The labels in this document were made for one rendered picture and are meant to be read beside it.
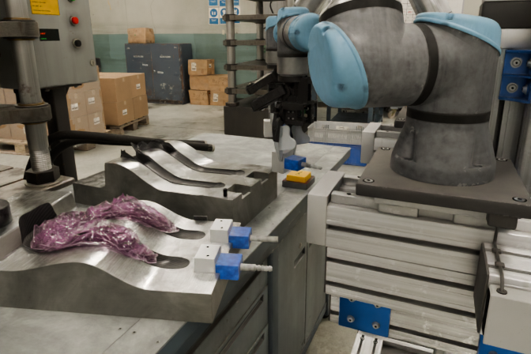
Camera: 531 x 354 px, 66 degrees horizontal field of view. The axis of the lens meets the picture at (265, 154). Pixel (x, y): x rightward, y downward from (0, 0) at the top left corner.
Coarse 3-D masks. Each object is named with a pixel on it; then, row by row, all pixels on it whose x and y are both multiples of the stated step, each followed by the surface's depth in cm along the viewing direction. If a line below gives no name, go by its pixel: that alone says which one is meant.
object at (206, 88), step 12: (192, 60) 759; (204, 60) 751; (192, 72) 766; (204, 72) 757; (192, 84) 774; (204, 84) 766; (216, 84) 758; (192, 96) 780; (204, 96) 770; (216, 96) 765
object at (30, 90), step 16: (16, 0) 118; (16, 16) 119; (16, 48) 121; (32, 48) 124; (16, 64) 122; (32, 64) 124; (32, 80) 125; (32, 96) 126; (32, 128) 128; (32, 144) 129; (48, 144) 133; (32, 160) 131; (48, 160) 133; (32, 176) 130; (48, 176) 132
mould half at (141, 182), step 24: (120, 168) 104; (144, 168) 106; (168, 168) 110; (240, 168) 115; (264, 168) 114; (96, 192) 110; (120, 192) 106; (144, 192) 103; (168, 192) 99; (192, 192) 98; (216, 192) 97; (264, 192) 108; (192, 216) 98; (216, 216) 95; (240, 216) 97
